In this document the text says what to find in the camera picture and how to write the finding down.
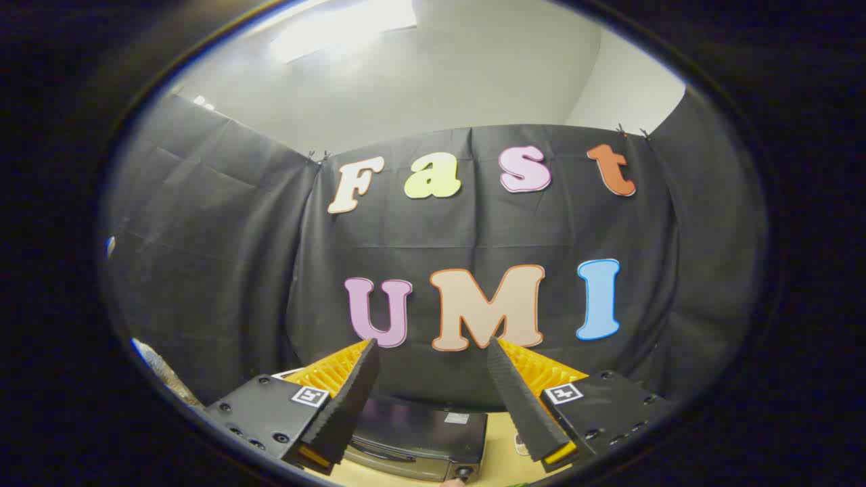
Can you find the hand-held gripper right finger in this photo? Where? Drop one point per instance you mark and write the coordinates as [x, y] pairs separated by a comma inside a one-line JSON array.
[[517, 399]]

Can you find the black toaster oven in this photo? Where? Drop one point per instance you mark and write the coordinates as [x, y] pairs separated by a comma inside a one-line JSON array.
[[419, 433]]

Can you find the crumpled silvery plastic bag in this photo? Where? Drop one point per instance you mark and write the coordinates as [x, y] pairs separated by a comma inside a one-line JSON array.
[[169, 375]]

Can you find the black backdrop cloth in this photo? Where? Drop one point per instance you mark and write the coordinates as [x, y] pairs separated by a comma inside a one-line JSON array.
[[216, 257]]

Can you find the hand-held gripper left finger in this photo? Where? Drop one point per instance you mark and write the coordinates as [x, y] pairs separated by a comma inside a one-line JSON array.
[[352, 392]]

